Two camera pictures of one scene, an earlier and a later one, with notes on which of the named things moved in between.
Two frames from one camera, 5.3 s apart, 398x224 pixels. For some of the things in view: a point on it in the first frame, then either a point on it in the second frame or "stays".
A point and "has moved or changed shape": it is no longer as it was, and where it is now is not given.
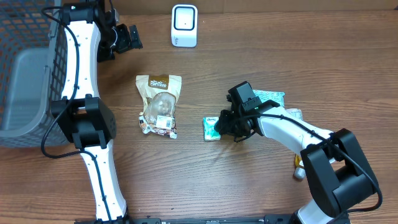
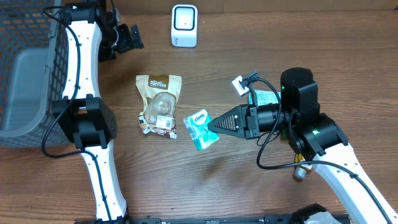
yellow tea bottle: [300, 171] stays
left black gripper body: [115, 40] stays
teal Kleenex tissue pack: [209, 134] has moved or changed shape
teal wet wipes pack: [264, 96] stays
